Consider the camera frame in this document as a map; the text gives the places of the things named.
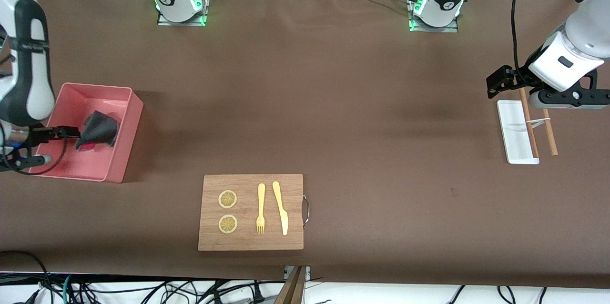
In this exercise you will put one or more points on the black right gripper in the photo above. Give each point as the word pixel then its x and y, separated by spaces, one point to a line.
pixel 36 136

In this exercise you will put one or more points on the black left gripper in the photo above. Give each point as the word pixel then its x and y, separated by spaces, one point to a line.
pixel 519 76

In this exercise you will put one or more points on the grey and pink microfibre cloth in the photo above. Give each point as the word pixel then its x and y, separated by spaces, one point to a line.
pixel 100 130

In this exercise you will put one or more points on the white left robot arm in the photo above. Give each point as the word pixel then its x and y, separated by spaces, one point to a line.
pixel 581 42

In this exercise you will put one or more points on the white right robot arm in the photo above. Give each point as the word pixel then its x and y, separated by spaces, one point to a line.
pixel 28 65

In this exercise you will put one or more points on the pink plastic bin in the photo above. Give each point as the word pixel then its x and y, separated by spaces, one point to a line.
pixel 95 166

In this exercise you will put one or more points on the white rectangular tray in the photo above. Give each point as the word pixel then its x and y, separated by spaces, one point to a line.
pixel 512 132

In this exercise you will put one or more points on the brown wooden stick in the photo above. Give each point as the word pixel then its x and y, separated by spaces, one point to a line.
pixel 530 127
pixel 549 132

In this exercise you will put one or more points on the white rubber band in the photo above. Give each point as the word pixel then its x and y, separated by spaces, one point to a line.
pixel 538 122

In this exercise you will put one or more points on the toy lemon slice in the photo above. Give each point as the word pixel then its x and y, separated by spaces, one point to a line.
pixel 228 199
pixel 228 224

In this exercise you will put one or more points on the yellow plastic fork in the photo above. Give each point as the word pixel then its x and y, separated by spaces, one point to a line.
pixel 260 208

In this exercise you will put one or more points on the wooden cutting board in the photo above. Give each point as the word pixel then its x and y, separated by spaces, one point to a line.
pixel 252 242

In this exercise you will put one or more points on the yellow plastic knife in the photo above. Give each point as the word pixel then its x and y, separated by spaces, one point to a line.
pixel 281 208

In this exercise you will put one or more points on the black power plug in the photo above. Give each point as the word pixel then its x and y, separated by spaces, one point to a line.
pixel 257 293

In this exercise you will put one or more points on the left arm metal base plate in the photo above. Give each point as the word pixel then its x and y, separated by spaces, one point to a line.
pixel 450 27

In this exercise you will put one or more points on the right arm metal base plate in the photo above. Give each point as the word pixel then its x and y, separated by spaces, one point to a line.
pixel 164 22

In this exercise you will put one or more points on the brown wooden post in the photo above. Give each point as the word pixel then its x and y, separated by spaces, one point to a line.
pixel 291 289

